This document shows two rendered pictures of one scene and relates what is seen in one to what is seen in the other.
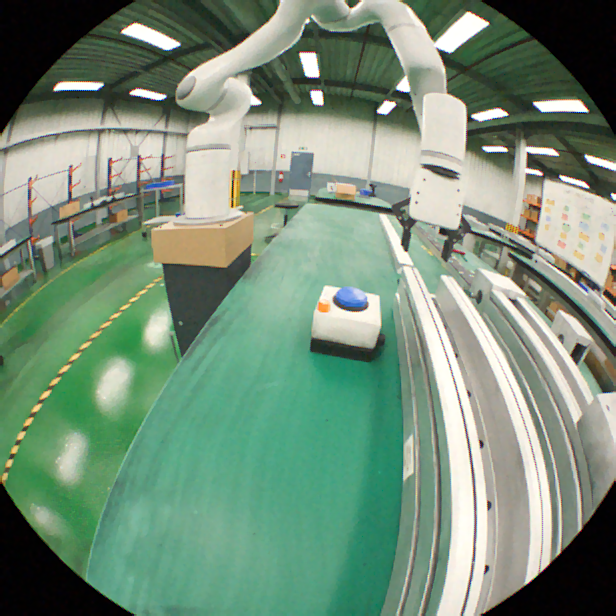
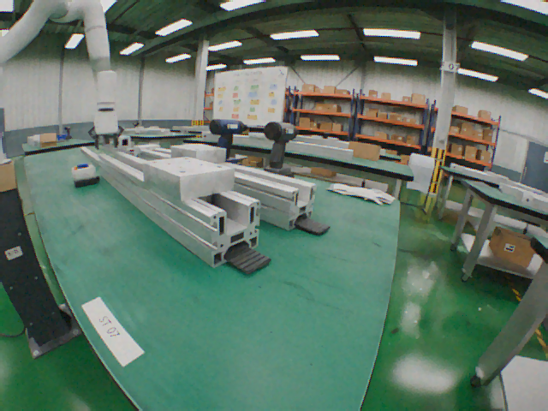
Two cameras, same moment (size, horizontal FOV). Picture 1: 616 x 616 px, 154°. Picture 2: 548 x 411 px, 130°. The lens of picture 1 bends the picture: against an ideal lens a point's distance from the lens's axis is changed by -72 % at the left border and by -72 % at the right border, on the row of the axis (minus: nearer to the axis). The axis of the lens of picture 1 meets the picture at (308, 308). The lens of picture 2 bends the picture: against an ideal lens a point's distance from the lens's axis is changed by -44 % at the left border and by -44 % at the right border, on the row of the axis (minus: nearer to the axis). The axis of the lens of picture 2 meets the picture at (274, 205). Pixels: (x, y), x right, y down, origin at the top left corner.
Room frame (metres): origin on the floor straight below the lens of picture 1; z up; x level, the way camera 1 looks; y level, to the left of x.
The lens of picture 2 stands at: (-0.60, 0.18, 0.98)
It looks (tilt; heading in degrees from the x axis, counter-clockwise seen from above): 19 degrees down; 297
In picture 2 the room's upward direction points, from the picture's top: 5 degrees clockwise
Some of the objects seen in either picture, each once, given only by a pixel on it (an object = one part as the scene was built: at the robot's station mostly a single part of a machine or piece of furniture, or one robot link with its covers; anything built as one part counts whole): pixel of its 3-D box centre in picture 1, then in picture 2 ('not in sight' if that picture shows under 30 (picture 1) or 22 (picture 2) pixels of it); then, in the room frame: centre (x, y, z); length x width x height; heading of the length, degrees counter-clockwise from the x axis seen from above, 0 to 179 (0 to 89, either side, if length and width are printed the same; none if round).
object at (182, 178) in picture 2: not in sight; (185, 181); (-0.26, -0.09, 0.87); 0.16 x 0.11 x 0.07; 170
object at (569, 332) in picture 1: (565, 342); not in sight; (0.24, -0.57, 0.83); 0.11 x 0.10 x 0.10; 74
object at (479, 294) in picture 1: (490, 299); (145, 156); (0.39, -0.38, 0.83); 0.12 x 0.09 x 0.10; 80
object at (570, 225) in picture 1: (568, 261); (244, 125); (1.79, -3.09, 0.97); 1.50 x 0.50 x 1.95; 178
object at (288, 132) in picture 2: not in sight; (283, 154); (-0.25, -0.53, 0.89); 0.20 x 0.08 x 0.22; 88
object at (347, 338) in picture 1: (353, 322); (86, 175); (0.28, -0.06, 0.81); 0.10 x 0.08 x 0.06; 80
